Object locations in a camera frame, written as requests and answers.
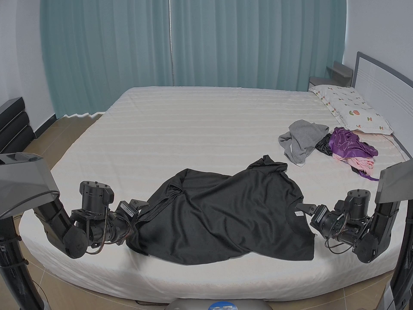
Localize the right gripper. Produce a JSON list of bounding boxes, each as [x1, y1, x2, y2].
[[310, 204, 355, 240]]

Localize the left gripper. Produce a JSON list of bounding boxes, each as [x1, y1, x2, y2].
[[94, 200, 149, 246]]

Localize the black T-shirt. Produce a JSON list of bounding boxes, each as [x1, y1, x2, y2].
[[126, 155, 316, 265]]

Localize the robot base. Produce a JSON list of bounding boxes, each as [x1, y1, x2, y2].
[[170, 297, 269, 310]]

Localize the bed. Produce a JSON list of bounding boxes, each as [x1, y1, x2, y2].
[[19, 51, 413, 299]]

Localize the pink garment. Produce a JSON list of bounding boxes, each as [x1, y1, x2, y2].
[[332, 152, 375, 174]]

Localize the shiny black garment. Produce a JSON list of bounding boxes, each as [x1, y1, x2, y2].
[[314, 134, 334, 157]]

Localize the purple garment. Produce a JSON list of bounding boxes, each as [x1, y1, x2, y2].
[[328, 127, 379, 181]]

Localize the grey garment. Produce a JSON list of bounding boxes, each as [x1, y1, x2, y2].
[[278, 120, 330, 168]]

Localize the white printed pillow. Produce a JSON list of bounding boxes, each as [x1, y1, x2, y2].
[[308, 84, 395, 135]]

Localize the black chest of drawers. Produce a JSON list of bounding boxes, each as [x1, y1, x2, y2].
[[0, 96, 35, 154]]

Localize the grey bedside table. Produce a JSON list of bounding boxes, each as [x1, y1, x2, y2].
[[308, 61, 354, 91]]

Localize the blue-green curtain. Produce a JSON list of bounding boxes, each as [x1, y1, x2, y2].
[[39, 0, 174, 119], [170, 0, 348, 92]]

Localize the black cable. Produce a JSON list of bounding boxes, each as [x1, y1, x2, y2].
[[324, 236, 355, 254], [0, 190, 61, 219]]

